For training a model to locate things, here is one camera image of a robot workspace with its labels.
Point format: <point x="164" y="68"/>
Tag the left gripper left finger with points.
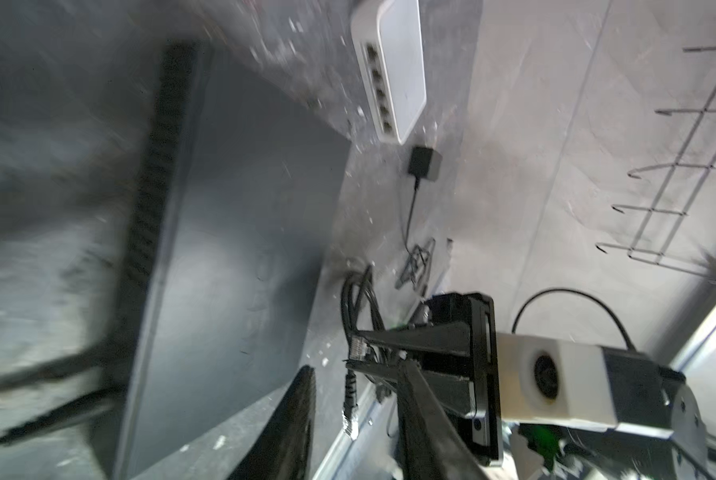
<point x="283" y="449"/>

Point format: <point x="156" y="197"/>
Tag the dark grey network switch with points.
<point x="236" y="198"/>

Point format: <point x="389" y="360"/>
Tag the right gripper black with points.
<point x="459" y="364"/>

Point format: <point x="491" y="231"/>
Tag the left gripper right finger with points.
<point x="431" y="447"/>

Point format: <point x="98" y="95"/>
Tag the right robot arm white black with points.
<point x="660" y="432"/>

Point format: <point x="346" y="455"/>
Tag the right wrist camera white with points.
<point x="554" y="382"/>

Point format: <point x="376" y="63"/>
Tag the black wire hook rack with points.
<point x="699" y="171"/>

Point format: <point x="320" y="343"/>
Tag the white rectangular box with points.
<point x="387" y="37"/>

